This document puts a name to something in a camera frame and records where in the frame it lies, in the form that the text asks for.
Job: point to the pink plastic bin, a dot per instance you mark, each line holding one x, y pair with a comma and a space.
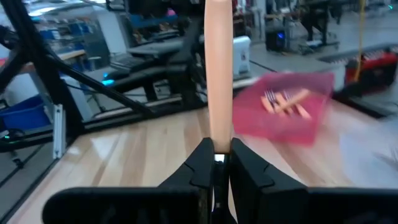
258, 124

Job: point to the dark grey desk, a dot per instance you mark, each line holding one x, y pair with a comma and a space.
149, 49

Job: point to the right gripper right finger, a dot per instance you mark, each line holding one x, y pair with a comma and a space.
258, 186

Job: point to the black computer blue lights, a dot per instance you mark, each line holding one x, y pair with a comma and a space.
276, 39

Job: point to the blue storage bin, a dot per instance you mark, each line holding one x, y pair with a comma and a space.
25, 113

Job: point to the shelf with blue boxes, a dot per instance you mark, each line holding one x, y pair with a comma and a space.
68, 34

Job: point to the computer mouse blue light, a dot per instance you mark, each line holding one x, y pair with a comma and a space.
108, 82

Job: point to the silver aluminium extrusion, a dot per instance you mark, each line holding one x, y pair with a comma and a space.
58, 130

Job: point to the white box device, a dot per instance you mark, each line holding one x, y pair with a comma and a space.
242, 56

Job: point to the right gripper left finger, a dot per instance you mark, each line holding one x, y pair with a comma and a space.
196, 174

